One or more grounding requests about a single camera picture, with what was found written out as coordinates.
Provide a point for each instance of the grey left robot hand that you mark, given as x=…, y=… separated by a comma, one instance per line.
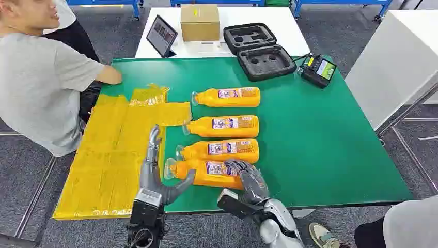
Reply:
x=150, y=174

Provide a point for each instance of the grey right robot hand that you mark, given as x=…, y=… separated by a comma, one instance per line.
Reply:
x=251, y=181

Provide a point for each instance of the orange drink bottle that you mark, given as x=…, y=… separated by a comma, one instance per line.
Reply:
x=212, y=179
x=205, y=129
x=198, y=152
x=212, y=99

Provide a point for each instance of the yellow plastic sheet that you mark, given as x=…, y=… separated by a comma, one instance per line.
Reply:
x=102, y=154

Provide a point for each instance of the green table mat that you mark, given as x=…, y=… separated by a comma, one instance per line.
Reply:
x=308, y=137

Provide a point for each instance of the open black foam case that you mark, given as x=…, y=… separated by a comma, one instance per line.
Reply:
x=265, y=63

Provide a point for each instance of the black remote controller with screen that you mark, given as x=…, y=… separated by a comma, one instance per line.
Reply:
x=316, y=72

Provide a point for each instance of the black tablet on stand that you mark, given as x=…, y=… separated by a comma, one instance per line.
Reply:
x=161, y=36

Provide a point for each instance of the clear acrylic stand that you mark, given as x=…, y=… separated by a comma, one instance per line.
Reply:
x=214, y=46

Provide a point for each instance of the white table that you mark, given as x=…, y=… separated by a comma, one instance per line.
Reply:
x=284, y=30

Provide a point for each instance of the person behind seated person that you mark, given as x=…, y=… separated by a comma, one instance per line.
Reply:
x=75, y=37

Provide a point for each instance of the brown cardboard box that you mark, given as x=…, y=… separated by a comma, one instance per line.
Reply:
x=200, y=24

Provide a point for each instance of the standing person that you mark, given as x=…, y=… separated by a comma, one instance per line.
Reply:
x=410, y=226

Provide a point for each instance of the white desk with metal legs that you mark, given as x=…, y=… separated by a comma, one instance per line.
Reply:
x=393, y=61

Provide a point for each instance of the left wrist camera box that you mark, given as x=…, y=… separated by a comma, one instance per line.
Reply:
x=149, y=200

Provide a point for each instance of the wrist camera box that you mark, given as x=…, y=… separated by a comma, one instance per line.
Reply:
x=149, y=200
x=231, y=202

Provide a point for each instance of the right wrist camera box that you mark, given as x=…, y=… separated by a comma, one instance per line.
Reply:
x=231, y=202

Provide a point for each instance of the blue metal frame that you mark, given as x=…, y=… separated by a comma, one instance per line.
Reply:
x=215, y=2
x=102, y=2
x=342, y=2

